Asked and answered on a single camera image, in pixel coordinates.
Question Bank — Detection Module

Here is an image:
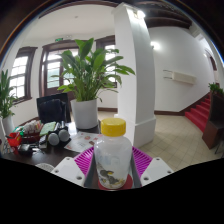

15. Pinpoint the small green plant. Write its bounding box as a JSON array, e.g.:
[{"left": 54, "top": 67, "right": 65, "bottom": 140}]
[{"left": 207, "top": 82, "right": 224, "bottom": 98}]

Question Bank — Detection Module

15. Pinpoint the dark wooden double door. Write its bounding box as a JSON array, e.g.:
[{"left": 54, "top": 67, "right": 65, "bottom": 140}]
[{"left": 38, "top": 39, "right": 81, "bottom": 98}]

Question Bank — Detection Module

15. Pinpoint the glowing wall lamp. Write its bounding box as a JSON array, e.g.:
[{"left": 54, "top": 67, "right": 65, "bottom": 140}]
[{"left": 149, "top": 40, "right": 161, "bottom": 51}]

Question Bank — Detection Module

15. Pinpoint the grey foam microphone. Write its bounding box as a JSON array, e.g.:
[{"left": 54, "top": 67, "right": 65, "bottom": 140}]
[
  {"left": 47, "top": 131, "right": 61, "bottom": 147},
  {"left": 57, "top": 127, "right": 71, "bottom": 144}
]

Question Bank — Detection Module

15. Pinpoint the printed paper leaflet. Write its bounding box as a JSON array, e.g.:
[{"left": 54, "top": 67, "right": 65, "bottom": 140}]
[{"left": 63, "top": 130, "right": 104, "bottom": 154}]

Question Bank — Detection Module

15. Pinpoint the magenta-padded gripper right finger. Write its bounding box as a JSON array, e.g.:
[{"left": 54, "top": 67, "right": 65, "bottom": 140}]
[{"left": 131, "top": 146, "right": 175, "bottom": 189}]

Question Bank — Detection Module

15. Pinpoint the dark wooden cabinet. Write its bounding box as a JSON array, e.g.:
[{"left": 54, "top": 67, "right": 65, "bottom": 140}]
[{"left": 201, "top": 92, "right": 224, "bottom": 150}]

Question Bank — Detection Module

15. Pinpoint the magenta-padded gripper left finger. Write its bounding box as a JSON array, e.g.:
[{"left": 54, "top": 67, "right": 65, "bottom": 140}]
[{"left": 49, "top": 145, "right": 98, "bottom": 190}]

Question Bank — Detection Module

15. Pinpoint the potted plant in white pot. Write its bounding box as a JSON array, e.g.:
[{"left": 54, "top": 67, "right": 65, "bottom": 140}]
[
  {"left": 0, "top": 68, "right": 18, "bottom": 136},
  {"left": 51, "top": 37, "right": 136, "bottom": 131}
]

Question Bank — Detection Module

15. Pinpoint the clear bottle with yellow cap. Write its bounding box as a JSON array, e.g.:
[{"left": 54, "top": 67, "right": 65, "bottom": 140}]
[{"left": 93, "top": 117, "right": 134, "bottom": 191}]

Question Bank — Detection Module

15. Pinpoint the red carpeted staircase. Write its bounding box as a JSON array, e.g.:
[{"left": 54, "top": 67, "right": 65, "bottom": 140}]
[{"left": 184, "top": 94, "right": 213, "bottom": 134}]

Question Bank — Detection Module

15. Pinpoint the dark wooden framed window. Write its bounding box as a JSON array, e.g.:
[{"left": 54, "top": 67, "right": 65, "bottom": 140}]
[
  {"left": 94, "top": 34, "right": 120, "bottom": 90},
  {"left": 7, "top": 46, "right": 38, "bottom": 105}
]

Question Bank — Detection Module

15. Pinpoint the green booklet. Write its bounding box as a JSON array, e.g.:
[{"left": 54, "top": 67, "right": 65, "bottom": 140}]
[{"left": 38, "top": 121, "right": 58, "bottom": 138}]

